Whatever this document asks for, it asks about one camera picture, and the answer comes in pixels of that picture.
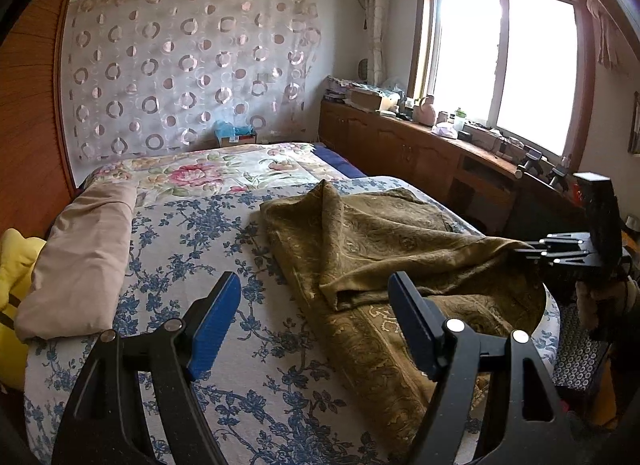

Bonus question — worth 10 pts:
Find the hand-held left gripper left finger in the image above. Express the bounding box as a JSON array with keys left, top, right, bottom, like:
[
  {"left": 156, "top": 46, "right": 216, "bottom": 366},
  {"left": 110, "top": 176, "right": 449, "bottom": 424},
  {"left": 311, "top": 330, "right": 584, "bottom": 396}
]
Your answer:
[{"left": 51, "top": 271, "right": 243, "bottom": 465}]

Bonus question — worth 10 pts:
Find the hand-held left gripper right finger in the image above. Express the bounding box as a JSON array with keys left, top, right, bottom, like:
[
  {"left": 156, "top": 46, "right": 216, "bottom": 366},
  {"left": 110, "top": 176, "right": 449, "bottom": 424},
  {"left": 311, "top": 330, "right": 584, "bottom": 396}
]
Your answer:
[{"left": 387, "top": 271, "right": 576, "bottom": 465}]

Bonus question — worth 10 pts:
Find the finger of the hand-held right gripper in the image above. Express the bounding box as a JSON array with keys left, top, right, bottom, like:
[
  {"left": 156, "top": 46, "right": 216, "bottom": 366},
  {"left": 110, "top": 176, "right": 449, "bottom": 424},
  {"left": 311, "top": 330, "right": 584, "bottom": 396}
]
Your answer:
[
  {"left": 540, "top": 232, "right": 596, "bottom": 251},
  {"left": 515, "top": 244, "right": 597, "bottom": 267}
]

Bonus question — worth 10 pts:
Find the olive patterned shirt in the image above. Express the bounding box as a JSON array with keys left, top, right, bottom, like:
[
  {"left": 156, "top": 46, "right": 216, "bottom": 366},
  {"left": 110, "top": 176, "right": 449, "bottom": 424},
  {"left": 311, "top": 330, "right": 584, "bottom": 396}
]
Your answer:
[{"left": 259, "top": 179, "right": 548, "bottom": 458}]

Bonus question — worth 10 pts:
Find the person's right hand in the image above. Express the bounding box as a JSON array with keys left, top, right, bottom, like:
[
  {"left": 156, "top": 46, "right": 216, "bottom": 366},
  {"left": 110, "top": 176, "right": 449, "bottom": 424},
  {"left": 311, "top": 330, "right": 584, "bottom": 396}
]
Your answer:
[{"left": 574, "top": 279, "right": 640, "bottom": 342}]

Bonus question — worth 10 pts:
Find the blue floral bed sheet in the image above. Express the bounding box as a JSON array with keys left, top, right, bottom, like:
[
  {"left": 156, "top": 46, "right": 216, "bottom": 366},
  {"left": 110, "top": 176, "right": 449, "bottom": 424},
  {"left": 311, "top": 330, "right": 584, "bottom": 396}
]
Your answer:
[{"left": 22, "top": 174, "right": 561, "bottom": 465}]

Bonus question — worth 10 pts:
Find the dotted blue cushion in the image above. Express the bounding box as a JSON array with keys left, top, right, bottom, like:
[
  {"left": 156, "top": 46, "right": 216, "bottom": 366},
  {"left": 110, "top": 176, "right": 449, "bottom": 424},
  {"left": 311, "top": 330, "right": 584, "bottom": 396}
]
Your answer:
[{"left": 552, "top": 317, "right": 609, "bottom": 391}]

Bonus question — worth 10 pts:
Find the framed picture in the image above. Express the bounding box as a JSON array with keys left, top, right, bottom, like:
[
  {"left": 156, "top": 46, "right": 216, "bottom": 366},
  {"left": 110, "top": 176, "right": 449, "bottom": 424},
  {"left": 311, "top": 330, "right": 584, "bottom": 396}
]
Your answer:
[{"left": 627, "top": 94, "right": 640, "bottom": 156}]

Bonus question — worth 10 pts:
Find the white rectangular box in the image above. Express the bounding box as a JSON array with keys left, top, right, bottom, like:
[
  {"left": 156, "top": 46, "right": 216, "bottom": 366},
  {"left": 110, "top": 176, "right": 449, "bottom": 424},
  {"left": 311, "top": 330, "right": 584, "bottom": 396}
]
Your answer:
[{"left": 464, "top": 125, "right": 504, "bottom": 152}]

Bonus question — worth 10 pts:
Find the beige folded cloth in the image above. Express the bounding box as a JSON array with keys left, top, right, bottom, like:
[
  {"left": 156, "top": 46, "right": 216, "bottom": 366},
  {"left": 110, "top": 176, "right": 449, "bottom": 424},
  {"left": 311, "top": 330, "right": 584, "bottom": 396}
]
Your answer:
[{"left": 14, "top": 179, "right": 139, "bottom": 342}]

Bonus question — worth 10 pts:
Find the pink floral quilt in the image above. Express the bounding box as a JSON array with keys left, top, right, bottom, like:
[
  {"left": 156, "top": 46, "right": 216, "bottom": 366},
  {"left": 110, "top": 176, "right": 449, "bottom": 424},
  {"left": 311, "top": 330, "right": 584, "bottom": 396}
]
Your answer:
[{"left": 82, "top": 142, "right": 351, "bottom": 207}]

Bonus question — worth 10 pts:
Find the wooden cabinet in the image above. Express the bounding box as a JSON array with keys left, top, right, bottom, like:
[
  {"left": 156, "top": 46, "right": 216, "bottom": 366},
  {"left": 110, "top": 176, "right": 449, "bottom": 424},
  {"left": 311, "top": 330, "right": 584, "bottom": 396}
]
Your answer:
[{"left": 319, "top": 98, "right": 581, "bottom": 237}]

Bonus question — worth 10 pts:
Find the navy blue blanket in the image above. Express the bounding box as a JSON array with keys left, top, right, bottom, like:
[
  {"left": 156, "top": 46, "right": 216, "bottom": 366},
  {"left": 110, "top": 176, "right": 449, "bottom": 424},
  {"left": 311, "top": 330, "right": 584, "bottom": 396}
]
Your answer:
[{"left": 314, "top": 145, "right": 369, "bottom": 180}]

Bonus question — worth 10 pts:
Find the window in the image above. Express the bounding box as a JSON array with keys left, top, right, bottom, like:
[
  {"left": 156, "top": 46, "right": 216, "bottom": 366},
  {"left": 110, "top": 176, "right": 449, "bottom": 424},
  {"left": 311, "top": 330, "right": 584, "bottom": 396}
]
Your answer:
[{"left": 407, "top": 0, "right": 598, "bottom": 172}]

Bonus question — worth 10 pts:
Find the beige window curtain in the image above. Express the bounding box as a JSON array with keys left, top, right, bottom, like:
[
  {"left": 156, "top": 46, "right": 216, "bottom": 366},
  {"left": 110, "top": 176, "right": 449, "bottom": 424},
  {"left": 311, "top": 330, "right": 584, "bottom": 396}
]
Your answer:
[
  {"left": 362, "top": 0, "right": 392, "bottom": 92},
  {"left": 585, "top": 0, "right": 632, "bottom": 77}
]

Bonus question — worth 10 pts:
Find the pink kettle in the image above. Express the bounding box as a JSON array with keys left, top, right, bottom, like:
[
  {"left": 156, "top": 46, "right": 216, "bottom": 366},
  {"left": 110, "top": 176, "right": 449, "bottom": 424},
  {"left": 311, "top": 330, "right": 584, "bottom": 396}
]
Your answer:
[{"left": 416, "top": 95, "right": 437, "bottom": 125}]

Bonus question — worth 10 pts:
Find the yellow cloth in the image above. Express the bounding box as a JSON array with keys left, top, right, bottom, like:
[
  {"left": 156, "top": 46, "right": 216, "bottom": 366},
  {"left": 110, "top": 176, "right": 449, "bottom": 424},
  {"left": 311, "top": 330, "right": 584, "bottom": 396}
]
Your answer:
[{"left": 0, "top": 228, "right": 49, "bottom": 392}]

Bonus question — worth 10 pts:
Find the stack of books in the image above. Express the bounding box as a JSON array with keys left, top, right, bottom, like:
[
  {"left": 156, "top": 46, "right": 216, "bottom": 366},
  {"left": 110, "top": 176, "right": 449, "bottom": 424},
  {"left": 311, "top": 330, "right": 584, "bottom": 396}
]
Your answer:
[{"left": 325, "top": 76, "right": 354, "bottom": 102}]

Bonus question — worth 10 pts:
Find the sheer circle-patterned curtain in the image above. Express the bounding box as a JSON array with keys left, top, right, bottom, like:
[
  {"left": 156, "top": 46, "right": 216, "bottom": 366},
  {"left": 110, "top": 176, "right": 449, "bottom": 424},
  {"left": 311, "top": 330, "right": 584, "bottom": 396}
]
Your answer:
[{"left": 67, "top": 0, "right": 322, "bottom": 162}]

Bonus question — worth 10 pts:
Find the brown wooden wardrobe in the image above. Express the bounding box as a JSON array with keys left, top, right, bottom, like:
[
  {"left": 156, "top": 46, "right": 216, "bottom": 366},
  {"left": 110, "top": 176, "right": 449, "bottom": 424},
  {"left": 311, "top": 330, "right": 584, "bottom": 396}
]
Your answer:
[{"left": 0, "top": 0, "right": 87, "bottom": 242}]

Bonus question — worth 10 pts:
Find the black clamp mount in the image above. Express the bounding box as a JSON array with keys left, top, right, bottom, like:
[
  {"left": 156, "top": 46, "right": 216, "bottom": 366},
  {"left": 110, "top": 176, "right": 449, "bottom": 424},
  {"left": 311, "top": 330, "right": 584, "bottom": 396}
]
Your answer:
[
  {"left": 517, "top": 148, "right": 546, "bottom": 179},
  {"left": 547, "top": 165, "right": 572, "bottom": 192}
]

